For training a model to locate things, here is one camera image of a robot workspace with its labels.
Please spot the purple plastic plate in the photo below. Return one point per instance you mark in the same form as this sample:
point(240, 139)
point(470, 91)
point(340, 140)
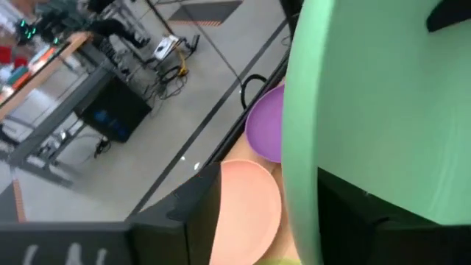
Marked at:
point(265, 125)

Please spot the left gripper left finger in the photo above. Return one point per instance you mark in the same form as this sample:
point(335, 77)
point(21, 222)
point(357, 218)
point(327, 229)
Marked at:
point(176, 235)

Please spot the black background robot arm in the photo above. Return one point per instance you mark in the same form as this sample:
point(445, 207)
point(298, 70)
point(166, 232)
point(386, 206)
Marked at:
point(110, 27)

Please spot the black hazard-striped mat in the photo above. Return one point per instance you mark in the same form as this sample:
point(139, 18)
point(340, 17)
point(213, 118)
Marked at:
point(7, 206)
point(206, 11)

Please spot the light green large plate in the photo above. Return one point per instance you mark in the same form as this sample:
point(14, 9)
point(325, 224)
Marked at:
point(368, 92)

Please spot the wooden workbench grey legs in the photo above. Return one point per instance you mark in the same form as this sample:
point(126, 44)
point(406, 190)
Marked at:
point(48, 68)

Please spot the black computer blue light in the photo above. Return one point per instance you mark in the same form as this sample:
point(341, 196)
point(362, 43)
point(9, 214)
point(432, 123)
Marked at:
point(114, 110)

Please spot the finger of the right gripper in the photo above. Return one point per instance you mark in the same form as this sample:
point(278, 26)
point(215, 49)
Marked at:
point(452, 13)

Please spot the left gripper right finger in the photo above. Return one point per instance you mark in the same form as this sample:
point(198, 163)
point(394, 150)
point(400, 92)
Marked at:
point(360, 228)

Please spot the clear green small plate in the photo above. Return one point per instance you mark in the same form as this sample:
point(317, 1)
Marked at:
point(279, 262)

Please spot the pink plastic plate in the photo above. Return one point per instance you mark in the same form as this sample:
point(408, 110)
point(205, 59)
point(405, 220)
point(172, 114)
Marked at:
point(246, 213)

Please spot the white power box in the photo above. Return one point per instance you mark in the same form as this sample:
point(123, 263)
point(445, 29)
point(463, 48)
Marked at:
point(165, 46)

